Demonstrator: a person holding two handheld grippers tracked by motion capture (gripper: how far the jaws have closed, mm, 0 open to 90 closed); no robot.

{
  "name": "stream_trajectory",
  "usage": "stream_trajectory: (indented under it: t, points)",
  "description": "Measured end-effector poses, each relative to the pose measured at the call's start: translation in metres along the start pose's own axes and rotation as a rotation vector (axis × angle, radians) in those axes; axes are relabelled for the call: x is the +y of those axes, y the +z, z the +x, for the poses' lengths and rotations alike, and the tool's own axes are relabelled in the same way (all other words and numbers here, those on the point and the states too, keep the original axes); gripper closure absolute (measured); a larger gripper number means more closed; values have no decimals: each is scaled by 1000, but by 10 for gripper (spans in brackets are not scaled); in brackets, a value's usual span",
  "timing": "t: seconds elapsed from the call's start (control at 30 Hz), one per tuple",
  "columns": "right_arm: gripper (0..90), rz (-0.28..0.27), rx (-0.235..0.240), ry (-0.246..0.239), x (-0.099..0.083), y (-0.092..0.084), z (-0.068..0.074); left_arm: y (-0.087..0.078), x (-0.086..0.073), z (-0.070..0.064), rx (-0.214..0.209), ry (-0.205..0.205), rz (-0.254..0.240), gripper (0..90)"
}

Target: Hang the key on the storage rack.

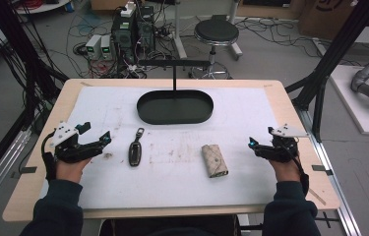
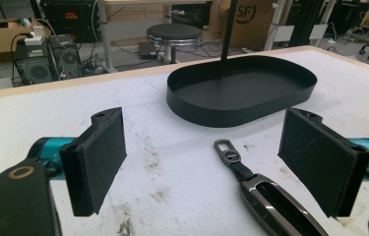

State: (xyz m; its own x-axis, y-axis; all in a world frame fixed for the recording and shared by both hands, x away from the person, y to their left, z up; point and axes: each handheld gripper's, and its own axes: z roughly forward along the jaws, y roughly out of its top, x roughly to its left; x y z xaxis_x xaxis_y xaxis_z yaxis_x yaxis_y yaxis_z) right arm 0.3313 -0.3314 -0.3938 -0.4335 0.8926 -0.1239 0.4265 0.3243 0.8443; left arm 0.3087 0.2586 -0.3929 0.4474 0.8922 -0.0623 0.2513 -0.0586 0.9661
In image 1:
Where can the white table mat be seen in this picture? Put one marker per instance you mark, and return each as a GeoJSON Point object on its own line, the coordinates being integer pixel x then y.
{"type": "Point", "coordinates": [172, 183]}

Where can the black computer tower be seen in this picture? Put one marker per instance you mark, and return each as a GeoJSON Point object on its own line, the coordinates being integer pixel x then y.
{"type": "Point", "coordinates": [123, 37]}
{"type": "Point", "coordinates": [145, 31]}

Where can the white platform board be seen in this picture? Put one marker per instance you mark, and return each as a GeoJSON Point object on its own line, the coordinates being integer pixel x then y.
{"type": "Point", "coordinates": [349, 98]}

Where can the person's left hand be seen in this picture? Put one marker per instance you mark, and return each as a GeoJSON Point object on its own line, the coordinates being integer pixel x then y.
{"type": "Point", "coordinates": [70, 171]}

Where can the round white table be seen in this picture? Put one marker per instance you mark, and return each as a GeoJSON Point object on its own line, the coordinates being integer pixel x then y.
{"type": "Point", "coordinates": [46, 7]}

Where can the brown cardboard box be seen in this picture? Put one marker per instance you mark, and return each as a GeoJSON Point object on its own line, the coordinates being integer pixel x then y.
{"type": "Point", "coordinates": [326, 18]}

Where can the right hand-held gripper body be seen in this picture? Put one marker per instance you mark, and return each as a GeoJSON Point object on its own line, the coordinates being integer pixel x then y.
{"type": "Point", "coordinates": [280, 150]}

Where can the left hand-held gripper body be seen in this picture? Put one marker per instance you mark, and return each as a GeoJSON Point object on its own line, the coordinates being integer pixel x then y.
{"type": "Point", "coordinates": [70, 151]}

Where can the person's dark lap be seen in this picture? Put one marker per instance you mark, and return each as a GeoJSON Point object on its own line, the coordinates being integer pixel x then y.
{"type": "Point", "coordinates": [172, 227]}

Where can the black tape strip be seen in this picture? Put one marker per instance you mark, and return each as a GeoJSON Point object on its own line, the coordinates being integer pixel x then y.
{"type": "Point", "coordinates": [321, 169]}
{"type": "Point", "coordinates": [28, 170]}

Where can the white power strip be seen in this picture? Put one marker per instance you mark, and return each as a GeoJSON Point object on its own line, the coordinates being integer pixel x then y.
{"type": "Point", "coordinates": [128, 9]}

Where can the person's right hand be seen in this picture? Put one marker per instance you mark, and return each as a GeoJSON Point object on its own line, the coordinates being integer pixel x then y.
{"type": "Point", "coordinates": [287, 172]}

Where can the black round stool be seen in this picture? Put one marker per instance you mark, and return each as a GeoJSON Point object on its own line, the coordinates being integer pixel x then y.
{"type": "Point", "coordinates": [216, 31]}

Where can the grey bench power supply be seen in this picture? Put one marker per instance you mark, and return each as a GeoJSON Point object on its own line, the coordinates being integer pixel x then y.
{"type": "Point", "coordinates": [106, 46]}
{"type": "Point", "coordinates": [92, 46]}

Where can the wooden table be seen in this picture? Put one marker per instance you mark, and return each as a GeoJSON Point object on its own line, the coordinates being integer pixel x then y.
{"type": "Point", "coordinates": [306, 183]}

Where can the black car key fob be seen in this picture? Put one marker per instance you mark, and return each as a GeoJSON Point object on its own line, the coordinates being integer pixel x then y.
{"type": "Point", "coordinates": [135, 154]}

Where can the white table leg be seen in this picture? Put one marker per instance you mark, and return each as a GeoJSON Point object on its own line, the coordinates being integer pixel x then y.
{"type": "Point", "coordinates": [178, 32]}
{"type": "Point", "coordinates": [235, 46]}

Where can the black oval tray with stand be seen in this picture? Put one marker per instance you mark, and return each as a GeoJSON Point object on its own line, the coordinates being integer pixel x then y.
{"type": "Point", "coordinates": [175, 109]}

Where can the black metal frame post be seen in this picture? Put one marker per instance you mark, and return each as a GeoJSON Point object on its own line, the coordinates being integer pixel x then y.
{"type": "Point", "coordinates": [333, 52]}
{"type": "Point", "coordinates": [24, 55]}

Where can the beige quilted key case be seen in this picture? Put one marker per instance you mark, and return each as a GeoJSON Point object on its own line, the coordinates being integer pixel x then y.
{"type": "Point", "coordinates": [215, 160]}

